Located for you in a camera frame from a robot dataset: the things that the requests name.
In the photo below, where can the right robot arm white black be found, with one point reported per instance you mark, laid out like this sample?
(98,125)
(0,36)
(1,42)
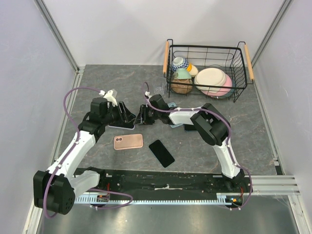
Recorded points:
(214,129)

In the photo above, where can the yellow white bowl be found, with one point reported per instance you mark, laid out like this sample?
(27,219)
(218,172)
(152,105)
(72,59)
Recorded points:
(192,70)

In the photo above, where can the blue white patterned bowl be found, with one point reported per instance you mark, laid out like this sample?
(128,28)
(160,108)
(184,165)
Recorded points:
(179,62)

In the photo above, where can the black phone front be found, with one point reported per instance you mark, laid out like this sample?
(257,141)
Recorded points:
(161,153)

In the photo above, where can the cream plate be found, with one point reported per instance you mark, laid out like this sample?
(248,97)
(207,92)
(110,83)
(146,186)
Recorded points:
(210,78)

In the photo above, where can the blue slotted cable duct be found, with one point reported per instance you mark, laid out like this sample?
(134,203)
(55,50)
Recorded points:
(99,199)

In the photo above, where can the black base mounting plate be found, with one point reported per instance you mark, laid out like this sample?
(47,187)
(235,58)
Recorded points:
(126,180)

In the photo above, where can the black wire dish basket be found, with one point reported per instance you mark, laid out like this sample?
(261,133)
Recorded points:
(234,61)

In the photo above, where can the pink plate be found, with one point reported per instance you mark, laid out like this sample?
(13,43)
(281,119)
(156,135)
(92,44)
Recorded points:
(226,88)

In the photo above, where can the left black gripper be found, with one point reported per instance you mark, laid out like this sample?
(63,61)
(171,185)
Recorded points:
(126,117)

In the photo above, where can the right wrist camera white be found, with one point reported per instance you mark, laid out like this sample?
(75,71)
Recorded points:
(147,95)

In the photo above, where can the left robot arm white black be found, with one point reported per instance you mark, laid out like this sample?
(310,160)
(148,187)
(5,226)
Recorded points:
(57,188)

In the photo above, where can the phone with blue edge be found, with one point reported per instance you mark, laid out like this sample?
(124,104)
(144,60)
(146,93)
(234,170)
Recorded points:
(189,128)

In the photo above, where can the brown bowl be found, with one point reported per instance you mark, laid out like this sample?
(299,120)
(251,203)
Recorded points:
(181,86)

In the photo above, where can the clear glass cup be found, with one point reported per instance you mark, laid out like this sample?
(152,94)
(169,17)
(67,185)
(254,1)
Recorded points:
(159,86)

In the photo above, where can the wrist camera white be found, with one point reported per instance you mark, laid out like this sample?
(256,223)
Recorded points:
(147,95)
(110,96)

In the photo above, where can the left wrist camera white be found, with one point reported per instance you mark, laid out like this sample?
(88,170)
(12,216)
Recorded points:
(110,96)

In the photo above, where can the mint green bowl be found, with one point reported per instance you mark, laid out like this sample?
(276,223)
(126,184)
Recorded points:
(181,74)

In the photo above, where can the light blue phone case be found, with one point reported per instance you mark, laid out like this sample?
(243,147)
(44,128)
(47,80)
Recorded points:
(173,105)

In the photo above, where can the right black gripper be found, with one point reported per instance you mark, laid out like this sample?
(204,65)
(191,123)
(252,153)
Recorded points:
(142,117)

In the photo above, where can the pink phone case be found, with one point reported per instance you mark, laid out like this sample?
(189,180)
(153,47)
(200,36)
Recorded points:
(128,142)

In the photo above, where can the lavender phone case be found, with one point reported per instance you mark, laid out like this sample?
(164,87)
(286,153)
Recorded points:
(127,126)

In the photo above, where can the aluminium frame rail front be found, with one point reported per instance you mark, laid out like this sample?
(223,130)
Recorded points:
(274,185)

